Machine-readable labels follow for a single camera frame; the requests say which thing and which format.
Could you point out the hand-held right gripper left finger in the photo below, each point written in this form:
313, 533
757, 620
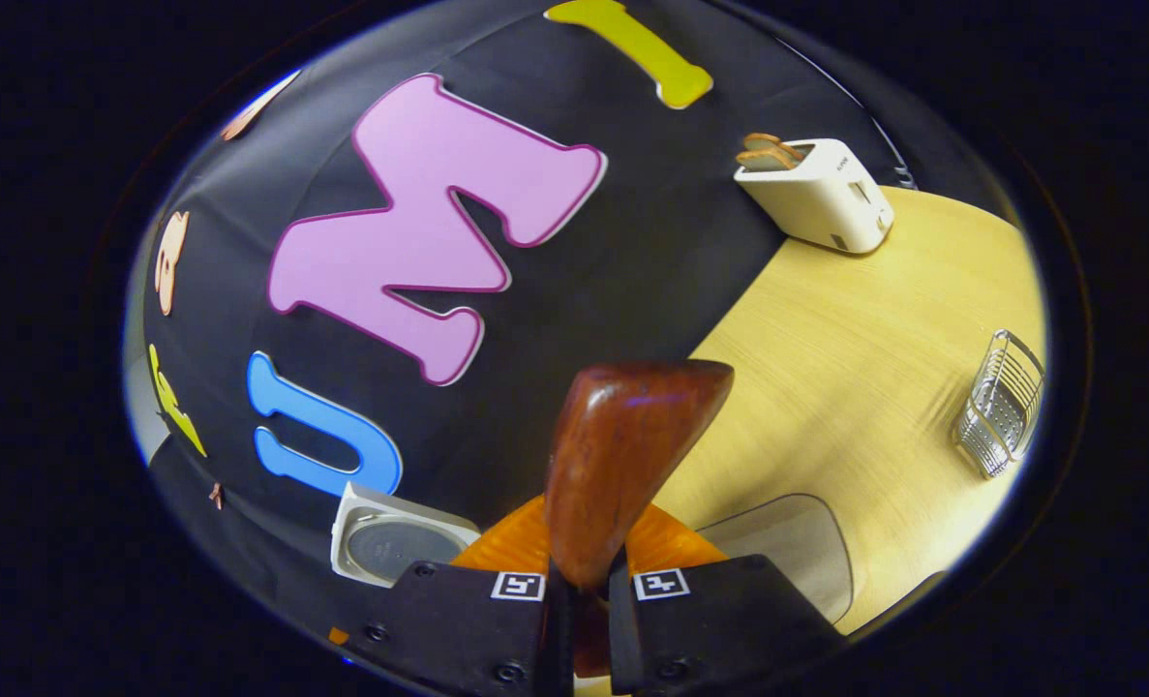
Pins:
458, 620

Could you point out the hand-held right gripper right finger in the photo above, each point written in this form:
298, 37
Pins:
719, 620

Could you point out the white rice cooker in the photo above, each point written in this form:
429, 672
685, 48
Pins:
390, 547

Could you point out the brown wooden spoon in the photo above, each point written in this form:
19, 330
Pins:
622, 455

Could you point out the clear plastic rice container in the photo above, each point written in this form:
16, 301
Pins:
787, 552

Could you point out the copper clip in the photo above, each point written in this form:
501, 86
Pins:
216, 496

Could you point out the black backdrop cloth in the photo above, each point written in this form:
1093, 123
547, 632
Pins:
632, 242

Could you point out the white toaster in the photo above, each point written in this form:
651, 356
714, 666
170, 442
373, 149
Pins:
821, 203

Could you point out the toasted bread slice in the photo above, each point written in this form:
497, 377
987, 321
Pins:
766, 142
770, 159

